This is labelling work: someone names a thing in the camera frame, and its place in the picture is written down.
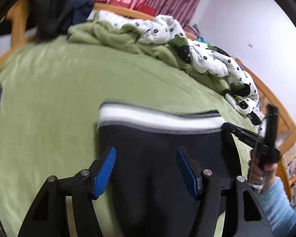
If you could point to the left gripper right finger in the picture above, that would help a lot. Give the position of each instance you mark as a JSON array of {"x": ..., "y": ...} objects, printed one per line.
[{"x": 243, "y": 214}]

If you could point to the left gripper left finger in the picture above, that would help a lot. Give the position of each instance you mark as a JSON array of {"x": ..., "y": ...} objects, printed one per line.
[{"x": 47, "y": 215}]

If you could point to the black pants white stripe waistband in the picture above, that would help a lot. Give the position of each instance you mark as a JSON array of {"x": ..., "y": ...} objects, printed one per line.
[{"x": 149, "y": 194}]

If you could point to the right light blue sleeve forearm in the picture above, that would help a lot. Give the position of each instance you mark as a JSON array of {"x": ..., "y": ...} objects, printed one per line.
[{"x": 276, "y": 206}]

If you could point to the person's right hand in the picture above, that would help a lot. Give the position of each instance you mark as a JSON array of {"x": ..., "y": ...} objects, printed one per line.
[{"x": 261, "y": 177}]

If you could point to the green plush bed sheet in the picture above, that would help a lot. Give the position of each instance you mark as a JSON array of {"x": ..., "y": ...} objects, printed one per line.
[{"x": 49, "y": 110}]

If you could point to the green plush blanket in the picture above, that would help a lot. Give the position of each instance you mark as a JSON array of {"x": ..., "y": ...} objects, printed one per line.
[{"x": 97, "y": 33}]

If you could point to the dark blue garment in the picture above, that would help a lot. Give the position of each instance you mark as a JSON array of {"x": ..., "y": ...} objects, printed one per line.
[{"x": 79, "y": 11}]

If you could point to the black jacket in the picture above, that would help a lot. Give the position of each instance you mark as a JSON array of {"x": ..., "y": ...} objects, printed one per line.
[{"x": 50, "y": 16}]

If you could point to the wooden bed frame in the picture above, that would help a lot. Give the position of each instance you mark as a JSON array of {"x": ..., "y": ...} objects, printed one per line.
[{"x": 18, "y": 15}]

